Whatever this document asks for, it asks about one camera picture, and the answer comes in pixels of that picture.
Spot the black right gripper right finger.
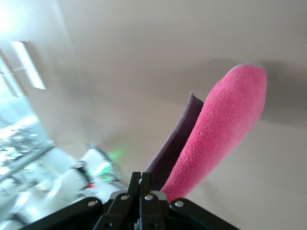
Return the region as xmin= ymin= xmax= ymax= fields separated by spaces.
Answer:
xmin=140 ymin=172 xmax=240 ymax=230

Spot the pink and grey towel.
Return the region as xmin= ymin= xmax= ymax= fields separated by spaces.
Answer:
xmin=143 ymin=63 xmax=268 ymax=204

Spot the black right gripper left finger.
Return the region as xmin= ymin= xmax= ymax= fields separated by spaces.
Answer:
xmin=19 ymin=171 xmax=142 ymax=230

